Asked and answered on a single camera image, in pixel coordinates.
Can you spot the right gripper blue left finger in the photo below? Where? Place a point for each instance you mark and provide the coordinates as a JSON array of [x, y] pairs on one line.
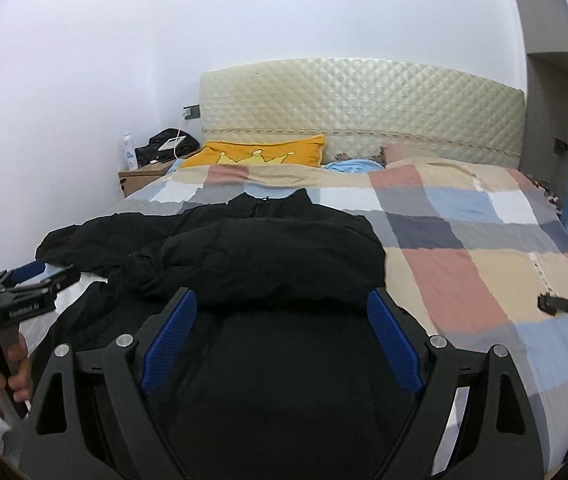
[[91, 418]]

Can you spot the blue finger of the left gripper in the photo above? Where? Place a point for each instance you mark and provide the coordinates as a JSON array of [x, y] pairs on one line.
[[53, 278], [22, 273]]

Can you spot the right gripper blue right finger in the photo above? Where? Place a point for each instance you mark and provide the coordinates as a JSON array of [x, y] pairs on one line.
[[498, 436]]

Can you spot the black puffer jacket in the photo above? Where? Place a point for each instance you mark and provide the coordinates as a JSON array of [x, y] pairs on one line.
[[281, 375]]

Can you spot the wooden nightstand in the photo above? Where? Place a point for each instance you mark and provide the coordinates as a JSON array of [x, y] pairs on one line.
[[132, 181]]

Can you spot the white spray bottle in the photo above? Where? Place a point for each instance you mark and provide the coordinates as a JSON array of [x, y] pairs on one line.
[[129, 153]]

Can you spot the black bag on nightstand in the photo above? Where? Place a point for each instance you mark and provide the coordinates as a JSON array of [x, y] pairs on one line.
[[149, 153]]

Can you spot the plaid patchwork bed quilt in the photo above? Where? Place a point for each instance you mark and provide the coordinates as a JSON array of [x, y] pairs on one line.
[[469, 250]]

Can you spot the white tablet device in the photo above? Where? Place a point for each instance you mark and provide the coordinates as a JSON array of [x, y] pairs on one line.
[[171, 144]]

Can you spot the yellow crown pillow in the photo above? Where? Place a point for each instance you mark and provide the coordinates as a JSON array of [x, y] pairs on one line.
[[304, 152]]

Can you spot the pink beige pillow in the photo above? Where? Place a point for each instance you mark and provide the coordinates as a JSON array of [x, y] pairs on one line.
[[394, 152]]

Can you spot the light blue pillow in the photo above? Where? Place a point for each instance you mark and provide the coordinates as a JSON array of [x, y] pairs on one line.
[[354, 166]]

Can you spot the cream quilted headboard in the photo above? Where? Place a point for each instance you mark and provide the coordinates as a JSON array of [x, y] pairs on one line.
[[359, 105]]

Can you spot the black wall socket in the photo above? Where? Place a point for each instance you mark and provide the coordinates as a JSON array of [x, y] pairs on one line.
[[191, 112]]

